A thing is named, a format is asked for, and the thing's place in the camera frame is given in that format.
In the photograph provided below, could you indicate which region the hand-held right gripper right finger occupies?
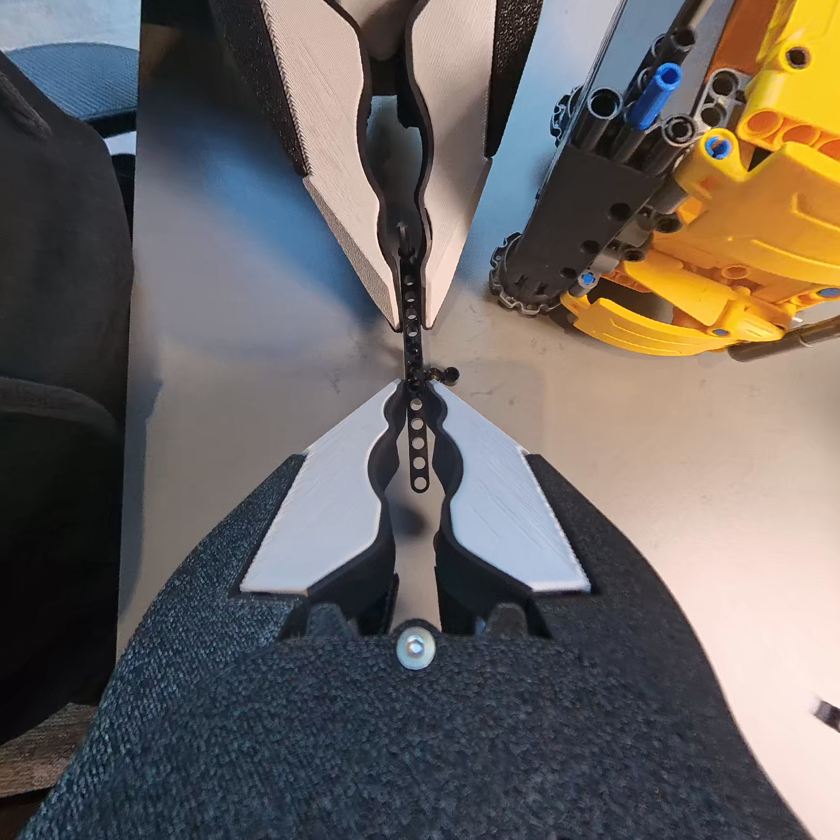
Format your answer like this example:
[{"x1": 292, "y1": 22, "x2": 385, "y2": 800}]
[{"x1": 431, "y1": 381, "x2": 594, "y2": 618}]

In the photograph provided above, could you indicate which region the grey desk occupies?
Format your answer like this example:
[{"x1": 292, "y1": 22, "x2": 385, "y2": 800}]
[{"x1": 116, "y1": 0, "x2": 840, "y2": 840}]

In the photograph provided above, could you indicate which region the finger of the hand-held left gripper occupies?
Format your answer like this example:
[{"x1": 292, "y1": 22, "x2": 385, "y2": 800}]
[
  {"x1": 260, "y1": 0, "x2": 405, "y2": 329},
  {"x1": 394, "y1": 0, "x2": 500, "y2": 329}
]

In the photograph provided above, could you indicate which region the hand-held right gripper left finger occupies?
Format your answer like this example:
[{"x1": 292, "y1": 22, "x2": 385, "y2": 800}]
[{"x1": 234, "y1": 381, "x2": 403, "y2": 618}]

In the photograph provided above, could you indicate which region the black yellow toy brick vehicle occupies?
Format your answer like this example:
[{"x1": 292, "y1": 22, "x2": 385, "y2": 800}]
[{"x1": 490, "y1": 0, "x2": 840, "y2": 362}]

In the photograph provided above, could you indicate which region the dark chair armrest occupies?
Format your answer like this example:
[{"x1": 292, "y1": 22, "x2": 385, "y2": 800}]
[{"x1": 11, "y1": 44, "x2": 140, "y2": 132}]

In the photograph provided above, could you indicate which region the long black perforated beam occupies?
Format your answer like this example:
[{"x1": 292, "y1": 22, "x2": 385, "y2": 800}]
[{"x1": 394, "y1": 221, "x2": 437, "y2": 497}]

